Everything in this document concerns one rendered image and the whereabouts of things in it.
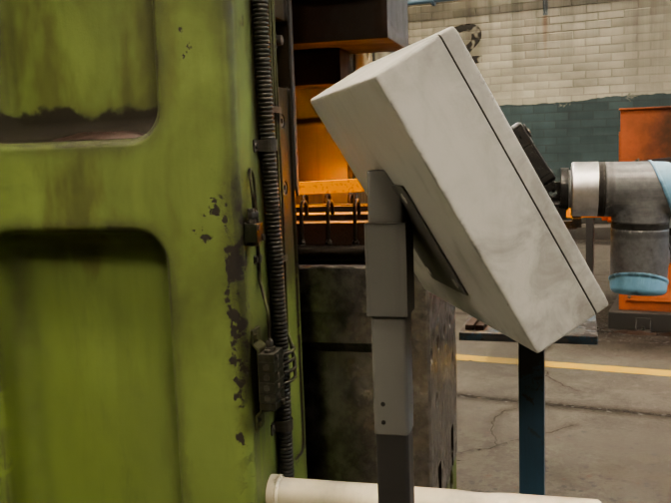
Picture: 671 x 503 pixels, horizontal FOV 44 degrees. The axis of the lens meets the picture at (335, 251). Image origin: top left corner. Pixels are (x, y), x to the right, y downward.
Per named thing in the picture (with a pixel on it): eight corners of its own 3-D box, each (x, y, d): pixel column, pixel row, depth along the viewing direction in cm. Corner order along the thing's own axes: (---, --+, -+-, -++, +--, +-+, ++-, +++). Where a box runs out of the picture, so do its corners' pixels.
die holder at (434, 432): (457, 450, 170) (454, 237, 165) (433, 536, 134) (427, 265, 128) (207, 436, 184) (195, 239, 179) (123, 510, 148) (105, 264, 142)
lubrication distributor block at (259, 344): (293, 418, 115) (288, 322, 113) (279, 433, 109) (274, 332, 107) (269, 417, 116) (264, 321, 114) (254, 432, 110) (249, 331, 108)
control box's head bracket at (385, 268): (476, 299, 93) (475, 178, 91) (465, 325, 80) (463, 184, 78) (382, 298, 95) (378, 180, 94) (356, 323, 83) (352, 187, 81)
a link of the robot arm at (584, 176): (599, 162, 130) (596, 161, 140) (567, 163, 132) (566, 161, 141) (598, 219, 132) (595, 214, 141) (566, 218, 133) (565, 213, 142)
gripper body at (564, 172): (492, 221, 137) (568, 221, 134) (492, 169, 135) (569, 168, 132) (495, 217, 144) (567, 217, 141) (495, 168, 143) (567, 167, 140)
